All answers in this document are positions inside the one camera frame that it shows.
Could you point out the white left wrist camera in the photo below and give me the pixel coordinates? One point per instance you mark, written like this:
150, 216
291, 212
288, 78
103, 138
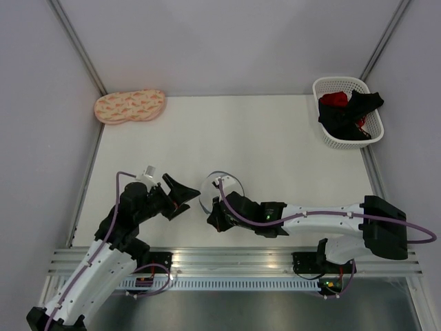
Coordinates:
148, 174

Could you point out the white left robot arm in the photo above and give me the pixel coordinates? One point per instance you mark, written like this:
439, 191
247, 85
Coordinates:
115, 253

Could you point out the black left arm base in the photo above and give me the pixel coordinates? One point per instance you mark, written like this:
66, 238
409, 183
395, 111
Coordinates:
153, 262

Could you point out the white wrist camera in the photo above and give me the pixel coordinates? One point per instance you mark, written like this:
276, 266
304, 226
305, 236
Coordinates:
224, 181
148, 174

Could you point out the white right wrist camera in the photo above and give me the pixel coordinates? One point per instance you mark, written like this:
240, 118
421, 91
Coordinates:
224, 181

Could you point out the white slotted cable duct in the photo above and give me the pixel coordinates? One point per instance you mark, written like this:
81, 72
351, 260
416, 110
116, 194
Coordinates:
222, 284

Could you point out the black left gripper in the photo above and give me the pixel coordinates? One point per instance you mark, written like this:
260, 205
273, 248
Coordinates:
178, 194

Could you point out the black underwear garment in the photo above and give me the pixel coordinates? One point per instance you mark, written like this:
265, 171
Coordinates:
346, 123

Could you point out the aluminium mounting rail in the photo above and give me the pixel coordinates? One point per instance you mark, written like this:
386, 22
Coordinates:
232, 262

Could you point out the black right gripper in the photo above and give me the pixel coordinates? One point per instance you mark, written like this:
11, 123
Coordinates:
216, 218

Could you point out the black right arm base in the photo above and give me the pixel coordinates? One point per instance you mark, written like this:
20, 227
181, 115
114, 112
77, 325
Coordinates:
306, 263

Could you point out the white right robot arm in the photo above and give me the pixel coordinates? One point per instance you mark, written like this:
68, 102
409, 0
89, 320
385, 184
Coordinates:
371, 227

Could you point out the pink patterned bra case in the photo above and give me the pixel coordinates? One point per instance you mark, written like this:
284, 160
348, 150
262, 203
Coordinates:
121, 107

